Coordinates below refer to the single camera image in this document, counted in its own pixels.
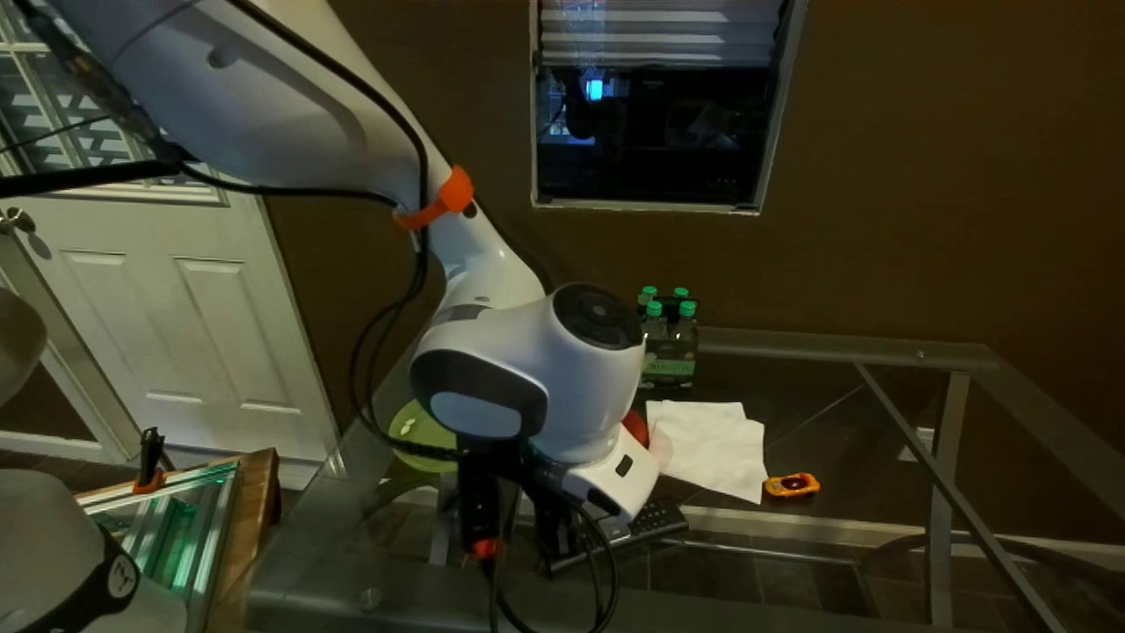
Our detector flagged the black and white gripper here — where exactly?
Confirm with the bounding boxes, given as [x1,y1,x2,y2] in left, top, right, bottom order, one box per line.
[457,410,657,571]

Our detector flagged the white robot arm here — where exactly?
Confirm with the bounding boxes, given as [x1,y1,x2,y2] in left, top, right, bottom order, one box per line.
[15,0,657,555]

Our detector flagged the green plastic plate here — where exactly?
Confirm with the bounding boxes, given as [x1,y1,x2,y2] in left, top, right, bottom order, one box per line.
[389,399,457,475]

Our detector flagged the green capped bottle pack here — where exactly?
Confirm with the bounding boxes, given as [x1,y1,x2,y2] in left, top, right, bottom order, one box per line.
[636,284,699,387]

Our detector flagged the white cloth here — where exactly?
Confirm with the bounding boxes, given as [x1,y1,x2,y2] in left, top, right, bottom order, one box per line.
[645,399,766,502]

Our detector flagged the wooden tray with glass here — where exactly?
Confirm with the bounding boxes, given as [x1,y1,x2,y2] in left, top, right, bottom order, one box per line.
[77,451,280,633]

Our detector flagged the white door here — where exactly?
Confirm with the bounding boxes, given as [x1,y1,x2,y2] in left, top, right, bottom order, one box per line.
[8,187,338,461]

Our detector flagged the window with blinds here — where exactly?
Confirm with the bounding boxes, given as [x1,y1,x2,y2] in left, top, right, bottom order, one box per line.
[532,0,813,214]

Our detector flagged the black clamp tool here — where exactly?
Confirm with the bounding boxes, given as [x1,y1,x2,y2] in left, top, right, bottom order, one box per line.
[134,426,165,491]

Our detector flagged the grey round object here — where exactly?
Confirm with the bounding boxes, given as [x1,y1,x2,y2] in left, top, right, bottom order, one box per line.
[0,467,186,633]

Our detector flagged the orange cable clip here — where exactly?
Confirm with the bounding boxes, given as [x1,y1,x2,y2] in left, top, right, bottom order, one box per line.
[394,166,473,233]

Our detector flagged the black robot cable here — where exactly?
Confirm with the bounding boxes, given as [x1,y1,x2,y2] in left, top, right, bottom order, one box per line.
[222,0,624,633]

